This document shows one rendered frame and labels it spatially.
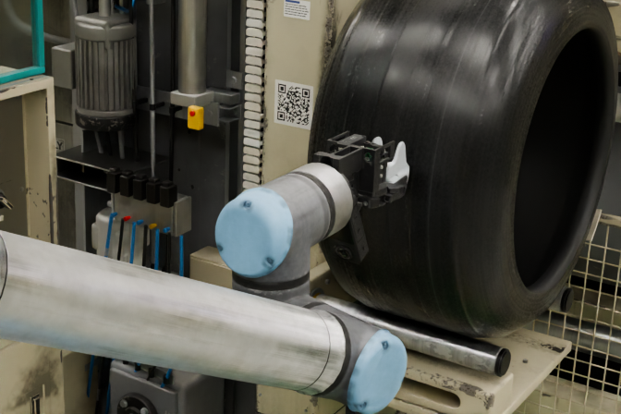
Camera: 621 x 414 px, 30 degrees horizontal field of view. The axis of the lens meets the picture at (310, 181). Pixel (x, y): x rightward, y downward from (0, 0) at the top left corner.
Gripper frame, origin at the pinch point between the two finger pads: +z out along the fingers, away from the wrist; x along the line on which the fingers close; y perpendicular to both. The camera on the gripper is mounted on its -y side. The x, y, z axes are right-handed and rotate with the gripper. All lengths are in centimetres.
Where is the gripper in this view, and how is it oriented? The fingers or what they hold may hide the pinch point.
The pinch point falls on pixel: (398, 171)
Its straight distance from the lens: 158.6
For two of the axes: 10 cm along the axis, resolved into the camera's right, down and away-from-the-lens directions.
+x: -8.5, -2.0, 4.9
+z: 5.3, -2.6, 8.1
